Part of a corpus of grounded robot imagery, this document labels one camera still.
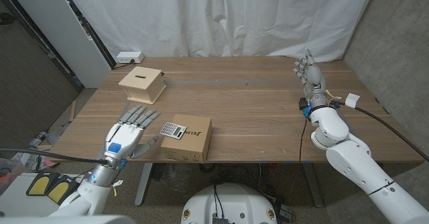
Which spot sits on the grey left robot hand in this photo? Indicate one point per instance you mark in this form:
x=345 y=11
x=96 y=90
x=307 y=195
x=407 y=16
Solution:
x=122 y=140

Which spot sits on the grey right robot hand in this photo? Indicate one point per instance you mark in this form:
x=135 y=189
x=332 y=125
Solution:
x=315 y=80

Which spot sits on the grey pocket calculator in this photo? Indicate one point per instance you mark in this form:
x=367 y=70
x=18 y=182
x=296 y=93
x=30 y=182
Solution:
x=172 y=130

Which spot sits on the brown cardboard box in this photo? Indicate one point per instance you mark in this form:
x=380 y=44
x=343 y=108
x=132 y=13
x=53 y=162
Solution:
x=194 y=141

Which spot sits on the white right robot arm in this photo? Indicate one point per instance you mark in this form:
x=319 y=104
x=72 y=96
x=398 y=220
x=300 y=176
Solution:
x=352 y=167

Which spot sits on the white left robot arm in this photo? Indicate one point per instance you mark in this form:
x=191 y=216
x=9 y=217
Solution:
x=90 y=197

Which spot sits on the light wooden drawer box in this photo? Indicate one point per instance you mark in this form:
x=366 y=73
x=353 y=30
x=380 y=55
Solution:
x=140 y=81

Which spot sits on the grey metal table leg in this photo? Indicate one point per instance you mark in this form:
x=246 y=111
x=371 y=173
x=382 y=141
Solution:
x=143 y=183
x=314 y=187

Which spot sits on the yellow black foot pedal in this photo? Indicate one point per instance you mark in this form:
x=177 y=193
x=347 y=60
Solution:
x=40 y=184
x=60 y=190

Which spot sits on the grey metal cylinder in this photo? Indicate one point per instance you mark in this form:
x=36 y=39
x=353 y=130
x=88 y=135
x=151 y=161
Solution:
x=38 y=139

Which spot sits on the white power strip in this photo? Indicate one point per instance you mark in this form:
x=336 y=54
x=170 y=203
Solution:
x=130 y=56

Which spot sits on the white cloth curtain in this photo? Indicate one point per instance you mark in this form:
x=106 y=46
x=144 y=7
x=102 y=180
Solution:
x=218 y=16

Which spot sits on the white pedal platform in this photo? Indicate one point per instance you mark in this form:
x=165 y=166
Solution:
x=16 y=204

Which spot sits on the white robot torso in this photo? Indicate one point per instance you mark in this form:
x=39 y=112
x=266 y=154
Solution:
x=231 y=200

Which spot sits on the grey power adapter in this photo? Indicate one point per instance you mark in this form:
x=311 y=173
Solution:
x=286 y=212

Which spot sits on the white board panel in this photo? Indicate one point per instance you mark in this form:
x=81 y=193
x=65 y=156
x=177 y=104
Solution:
x=50 y=16

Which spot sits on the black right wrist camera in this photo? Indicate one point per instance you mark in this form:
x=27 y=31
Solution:
x=304 y=106

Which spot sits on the black frame post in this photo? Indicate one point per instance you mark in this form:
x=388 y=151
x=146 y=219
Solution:
x=101 y=48

